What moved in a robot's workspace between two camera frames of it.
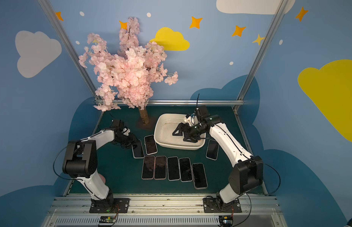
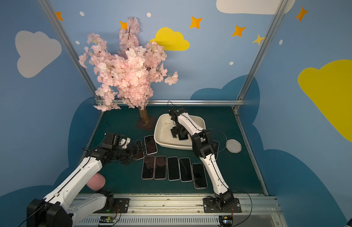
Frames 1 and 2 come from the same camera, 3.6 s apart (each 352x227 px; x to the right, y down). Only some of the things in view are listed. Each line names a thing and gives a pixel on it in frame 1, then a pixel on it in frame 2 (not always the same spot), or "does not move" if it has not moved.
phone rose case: x=148 y=166 does not move
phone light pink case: x=199 y=177 does not move
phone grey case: x=137 y=150 does not move
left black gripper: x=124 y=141 → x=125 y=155
